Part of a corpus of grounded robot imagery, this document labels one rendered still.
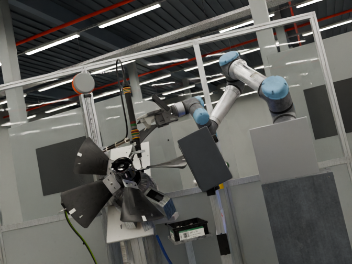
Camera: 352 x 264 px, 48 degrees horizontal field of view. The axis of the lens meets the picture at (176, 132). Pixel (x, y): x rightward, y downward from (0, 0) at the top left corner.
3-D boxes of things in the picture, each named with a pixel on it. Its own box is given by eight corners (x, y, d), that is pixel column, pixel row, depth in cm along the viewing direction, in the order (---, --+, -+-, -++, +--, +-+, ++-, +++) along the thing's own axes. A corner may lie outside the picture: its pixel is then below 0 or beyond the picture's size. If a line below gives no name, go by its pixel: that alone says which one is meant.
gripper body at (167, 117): (157, 125, 202) (179, 118, 204) (151, 110, 204) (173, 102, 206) (156, 129, 210) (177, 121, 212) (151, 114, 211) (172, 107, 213)
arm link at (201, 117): (215, 125, 202) (206, 115, 211) (207, 109, 196) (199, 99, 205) (201, 133, 202) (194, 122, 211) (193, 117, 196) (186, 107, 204)
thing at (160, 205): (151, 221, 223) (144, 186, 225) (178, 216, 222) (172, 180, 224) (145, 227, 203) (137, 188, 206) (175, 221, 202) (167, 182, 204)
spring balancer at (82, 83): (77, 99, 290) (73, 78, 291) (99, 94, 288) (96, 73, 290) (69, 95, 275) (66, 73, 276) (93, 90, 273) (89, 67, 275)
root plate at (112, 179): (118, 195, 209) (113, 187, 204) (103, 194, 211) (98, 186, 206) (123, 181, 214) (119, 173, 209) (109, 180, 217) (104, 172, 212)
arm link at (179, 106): (180, 99, 206) (179, 103, 214) (173, 102, 206) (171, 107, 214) (186, 112, 205) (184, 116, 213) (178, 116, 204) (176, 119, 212)
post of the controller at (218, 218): (217, 233, 156) (207, 184, 158) (224, 231, 156) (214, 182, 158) (217, 234, 153) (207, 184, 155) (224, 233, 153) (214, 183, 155)
